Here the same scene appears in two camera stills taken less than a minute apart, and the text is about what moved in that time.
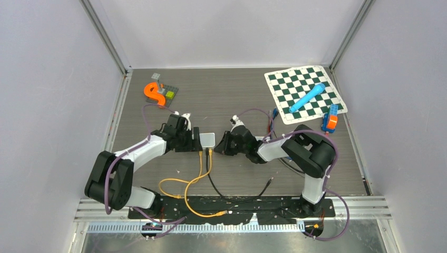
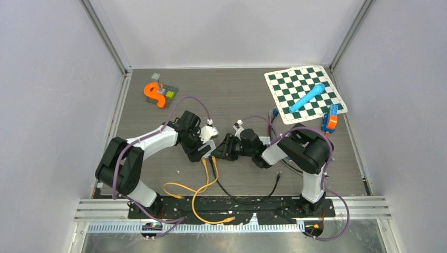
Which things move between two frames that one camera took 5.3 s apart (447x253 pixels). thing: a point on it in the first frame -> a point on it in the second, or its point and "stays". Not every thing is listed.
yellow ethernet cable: x=201 y=155 -> x=181 y=197
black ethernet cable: x=291 y=166 stays
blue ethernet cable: x=275 y=113 stays
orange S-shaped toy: x=151 y=90 stays
